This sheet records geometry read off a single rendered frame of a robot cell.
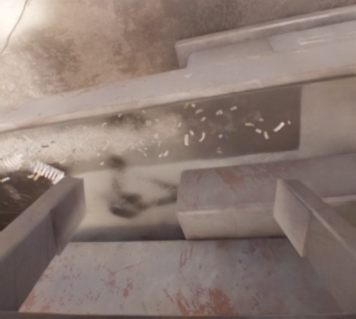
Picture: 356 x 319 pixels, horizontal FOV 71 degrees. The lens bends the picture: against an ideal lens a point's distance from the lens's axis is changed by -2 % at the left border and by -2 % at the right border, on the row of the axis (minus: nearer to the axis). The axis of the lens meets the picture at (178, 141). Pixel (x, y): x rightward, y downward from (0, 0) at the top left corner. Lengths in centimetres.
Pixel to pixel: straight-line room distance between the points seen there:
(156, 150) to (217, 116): 9
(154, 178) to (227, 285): 15
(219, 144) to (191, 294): 16
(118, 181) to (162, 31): 41
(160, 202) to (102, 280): 13
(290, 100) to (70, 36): 60
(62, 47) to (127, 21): 20
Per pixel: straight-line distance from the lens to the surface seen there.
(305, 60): 23
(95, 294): 33
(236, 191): 28
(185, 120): 28
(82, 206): 17
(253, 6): 65
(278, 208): 17
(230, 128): 28
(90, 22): 71
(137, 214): 41
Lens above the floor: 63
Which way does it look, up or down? 52 degrees down
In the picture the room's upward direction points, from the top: 169 degrees counter-clockwise
